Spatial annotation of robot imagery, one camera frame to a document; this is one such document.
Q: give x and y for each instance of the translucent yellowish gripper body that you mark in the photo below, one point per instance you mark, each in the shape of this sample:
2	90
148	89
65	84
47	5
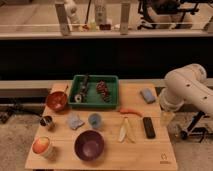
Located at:
166	117

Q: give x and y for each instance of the blue sponge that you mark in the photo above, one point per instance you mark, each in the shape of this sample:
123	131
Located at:
147	96

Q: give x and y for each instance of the green plastic tray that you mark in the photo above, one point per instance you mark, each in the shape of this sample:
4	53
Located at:
93	100

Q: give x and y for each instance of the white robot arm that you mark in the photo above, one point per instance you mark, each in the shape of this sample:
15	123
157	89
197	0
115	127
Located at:
186	84

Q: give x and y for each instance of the black metal tool in tray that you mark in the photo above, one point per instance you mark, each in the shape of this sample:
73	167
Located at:
81	95

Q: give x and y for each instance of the black remote control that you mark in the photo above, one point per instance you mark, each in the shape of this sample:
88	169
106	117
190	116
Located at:
148	126

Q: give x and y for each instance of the orange carrot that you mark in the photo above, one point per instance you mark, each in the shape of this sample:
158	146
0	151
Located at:
129	111

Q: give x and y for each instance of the black tripod stand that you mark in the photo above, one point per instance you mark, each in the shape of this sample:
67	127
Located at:
193	130

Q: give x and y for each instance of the wooden table board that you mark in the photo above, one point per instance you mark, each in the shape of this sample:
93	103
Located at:
142	154

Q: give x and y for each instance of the small blue cup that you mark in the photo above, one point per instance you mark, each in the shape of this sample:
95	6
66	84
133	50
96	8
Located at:
95	120

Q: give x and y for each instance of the red grape bunch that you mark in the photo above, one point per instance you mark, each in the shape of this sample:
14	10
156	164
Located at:
102	89

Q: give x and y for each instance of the purple bowl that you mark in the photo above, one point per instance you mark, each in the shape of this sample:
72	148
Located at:
89	145

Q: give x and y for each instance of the crumpled blue cloth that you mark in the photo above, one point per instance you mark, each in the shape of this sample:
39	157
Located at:
74	121

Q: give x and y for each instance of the red-brown bowl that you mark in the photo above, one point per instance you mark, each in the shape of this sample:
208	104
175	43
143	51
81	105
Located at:
56	101

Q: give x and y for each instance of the small metal cup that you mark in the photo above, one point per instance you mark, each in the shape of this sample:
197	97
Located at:
47	123

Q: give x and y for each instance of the apple in white cup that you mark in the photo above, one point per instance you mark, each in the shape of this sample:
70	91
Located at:
42	146

